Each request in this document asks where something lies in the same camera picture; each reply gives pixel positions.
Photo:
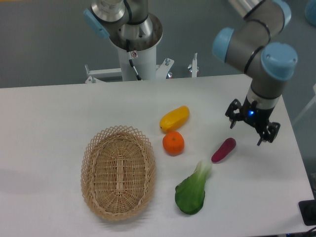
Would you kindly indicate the purple sweet potato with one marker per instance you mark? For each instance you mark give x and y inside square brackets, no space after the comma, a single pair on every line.
[227,146]

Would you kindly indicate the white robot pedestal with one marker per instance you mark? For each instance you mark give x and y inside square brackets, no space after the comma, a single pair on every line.
[137,44]

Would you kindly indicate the black device at table edge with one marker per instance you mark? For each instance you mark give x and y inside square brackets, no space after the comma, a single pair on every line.
[308,212]

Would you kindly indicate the green bok choy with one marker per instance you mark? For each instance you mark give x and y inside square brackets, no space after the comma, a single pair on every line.
[190,193]

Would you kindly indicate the white metal base frame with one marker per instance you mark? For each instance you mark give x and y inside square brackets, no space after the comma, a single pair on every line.
[130,73]

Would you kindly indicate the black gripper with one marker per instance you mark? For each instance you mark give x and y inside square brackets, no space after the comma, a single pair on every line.
[256,112]

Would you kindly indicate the yellow mango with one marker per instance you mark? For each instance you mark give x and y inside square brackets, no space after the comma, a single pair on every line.
[174,119]

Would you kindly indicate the woven wicker basket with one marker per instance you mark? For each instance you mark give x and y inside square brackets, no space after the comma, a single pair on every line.
[118,173]

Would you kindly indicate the orange tangerine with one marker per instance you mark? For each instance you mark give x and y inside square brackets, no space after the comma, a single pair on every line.
[173,143]

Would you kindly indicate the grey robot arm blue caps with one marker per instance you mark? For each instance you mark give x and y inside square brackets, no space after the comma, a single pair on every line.
[250,50]

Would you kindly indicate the light blue object top right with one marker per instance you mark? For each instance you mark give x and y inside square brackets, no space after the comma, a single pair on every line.
[310,12]

